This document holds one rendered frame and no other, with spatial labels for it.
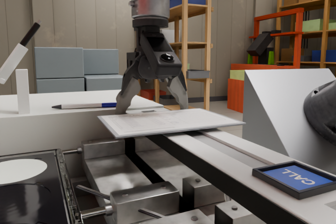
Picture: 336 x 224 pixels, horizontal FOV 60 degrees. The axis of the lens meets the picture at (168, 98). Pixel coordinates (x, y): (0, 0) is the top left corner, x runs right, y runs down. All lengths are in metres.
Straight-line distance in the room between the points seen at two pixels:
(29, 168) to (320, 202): 0.41
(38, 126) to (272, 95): 0.48
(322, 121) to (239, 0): 7.00
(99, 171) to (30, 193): 0.13
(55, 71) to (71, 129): 1.94
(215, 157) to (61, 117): 0.35
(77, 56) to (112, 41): 3.74
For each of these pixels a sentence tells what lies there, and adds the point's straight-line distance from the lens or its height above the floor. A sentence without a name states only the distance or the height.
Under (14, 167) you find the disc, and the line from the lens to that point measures 0.53.
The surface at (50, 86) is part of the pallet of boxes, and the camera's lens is 2.54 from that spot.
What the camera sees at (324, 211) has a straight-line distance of 0.26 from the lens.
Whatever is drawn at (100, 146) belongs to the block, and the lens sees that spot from 0.58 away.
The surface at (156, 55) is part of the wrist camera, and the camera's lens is 0.50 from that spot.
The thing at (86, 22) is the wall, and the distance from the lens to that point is 6.21.
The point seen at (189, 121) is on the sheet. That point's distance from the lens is 0.48.
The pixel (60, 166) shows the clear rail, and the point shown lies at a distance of 0.50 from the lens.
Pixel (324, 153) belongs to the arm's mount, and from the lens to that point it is 0.65.
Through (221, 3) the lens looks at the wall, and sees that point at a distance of 7.29.
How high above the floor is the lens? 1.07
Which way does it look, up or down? 8 degrees down
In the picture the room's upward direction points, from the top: straight up
